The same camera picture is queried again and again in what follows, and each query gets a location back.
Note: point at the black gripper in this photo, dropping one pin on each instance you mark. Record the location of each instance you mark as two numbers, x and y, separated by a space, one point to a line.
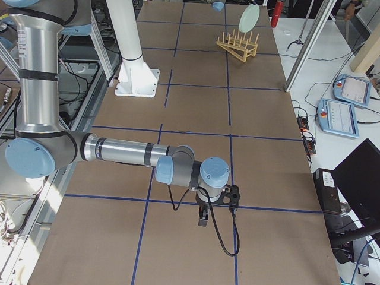
203 206

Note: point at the light green plate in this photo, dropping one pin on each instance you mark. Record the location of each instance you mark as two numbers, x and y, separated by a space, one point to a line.
249 18

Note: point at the black computer box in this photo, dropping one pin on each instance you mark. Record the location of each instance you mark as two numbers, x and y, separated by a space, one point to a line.
327 193

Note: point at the black monitor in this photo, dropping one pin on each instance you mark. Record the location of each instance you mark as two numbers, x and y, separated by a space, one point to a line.
357 178

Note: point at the near blue teach pendant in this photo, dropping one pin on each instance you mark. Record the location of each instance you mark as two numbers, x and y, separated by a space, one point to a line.
338 117

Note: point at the blue teach pendant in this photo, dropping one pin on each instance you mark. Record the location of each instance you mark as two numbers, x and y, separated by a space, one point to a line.
352 89
338 117

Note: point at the wooden dish rack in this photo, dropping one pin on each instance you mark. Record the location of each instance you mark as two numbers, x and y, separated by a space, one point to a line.
240 45

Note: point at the far blue teach pendant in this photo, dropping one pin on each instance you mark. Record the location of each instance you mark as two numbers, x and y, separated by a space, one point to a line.
352 89

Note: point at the red cylinder tube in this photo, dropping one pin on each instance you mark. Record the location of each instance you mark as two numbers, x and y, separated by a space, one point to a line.
276 13

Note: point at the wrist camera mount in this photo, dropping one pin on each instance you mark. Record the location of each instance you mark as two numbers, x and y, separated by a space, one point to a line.
230 196

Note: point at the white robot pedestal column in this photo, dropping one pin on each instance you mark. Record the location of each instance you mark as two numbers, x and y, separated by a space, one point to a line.
135 78

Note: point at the aluminium frame post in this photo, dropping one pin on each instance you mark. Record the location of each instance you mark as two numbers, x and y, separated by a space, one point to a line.
317 26

